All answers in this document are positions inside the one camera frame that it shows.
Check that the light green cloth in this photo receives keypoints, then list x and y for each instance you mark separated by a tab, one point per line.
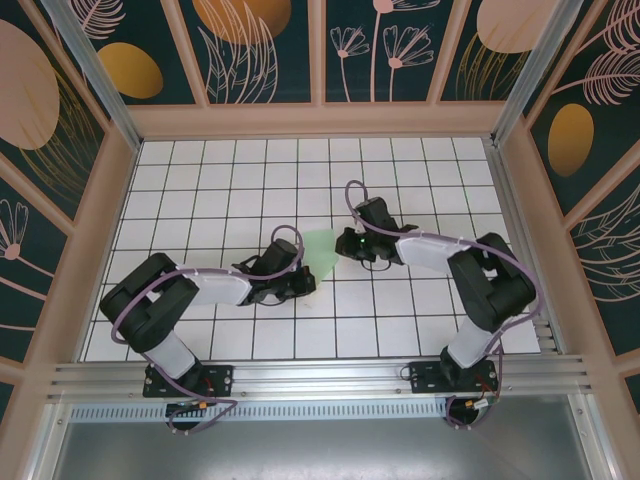
322	250

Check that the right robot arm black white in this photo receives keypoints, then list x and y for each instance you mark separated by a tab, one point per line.
500	290

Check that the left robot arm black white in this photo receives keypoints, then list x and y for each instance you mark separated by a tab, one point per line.
145	310

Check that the grey metal sheet panel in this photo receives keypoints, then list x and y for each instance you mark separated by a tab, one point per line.
325	450

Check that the aluminium mounting rail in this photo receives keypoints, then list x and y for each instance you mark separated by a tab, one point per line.
325	375

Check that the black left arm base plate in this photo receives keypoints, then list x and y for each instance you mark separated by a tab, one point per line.
220	381

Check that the aluminium side rail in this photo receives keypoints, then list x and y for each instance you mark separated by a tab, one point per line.
509	200

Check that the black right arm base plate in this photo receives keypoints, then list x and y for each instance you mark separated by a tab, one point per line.
425	377

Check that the aluminium corner post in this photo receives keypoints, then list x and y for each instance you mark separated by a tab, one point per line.
532	70
103	85

